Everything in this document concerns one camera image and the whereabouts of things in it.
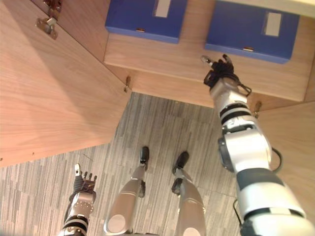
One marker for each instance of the wooden cabinet door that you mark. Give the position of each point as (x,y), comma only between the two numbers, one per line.
(292,157)
(46,93)

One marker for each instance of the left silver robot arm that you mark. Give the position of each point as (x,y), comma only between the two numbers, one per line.
(77,214)

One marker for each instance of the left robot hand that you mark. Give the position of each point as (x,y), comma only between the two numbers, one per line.
(83,180)

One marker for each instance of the left silver robot leg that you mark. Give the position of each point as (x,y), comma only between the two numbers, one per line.
(129,196)

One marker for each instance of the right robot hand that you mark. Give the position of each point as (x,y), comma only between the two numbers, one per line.
(221,67)

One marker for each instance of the brass door hinge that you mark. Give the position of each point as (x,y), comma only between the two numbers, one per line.
(257,108)
(127,83)

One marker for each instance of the silver door hinge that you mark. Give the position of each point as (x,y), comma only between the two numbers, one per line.
(47,26)

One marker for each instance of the silver robot leg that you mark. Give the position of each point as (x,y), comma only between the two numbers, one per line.
(129,196)
(188,199)

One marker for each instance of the wooden cabinet shelf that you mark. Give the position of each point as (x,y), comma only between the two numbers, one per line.
(197,71)

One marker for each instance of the dark metal door hinge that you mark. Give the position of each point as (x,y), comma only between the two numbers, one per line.
(53,5)

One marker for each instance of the right silver robot leg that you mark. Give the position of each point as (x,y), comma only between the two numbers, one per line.
(188,199)

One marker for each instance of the blue file box folder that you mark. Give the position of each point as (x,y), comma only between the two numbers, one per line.
(251,32)
(145,20)

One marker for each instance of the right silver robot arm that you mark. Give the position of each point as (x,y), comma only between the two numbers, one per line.
(248,157)

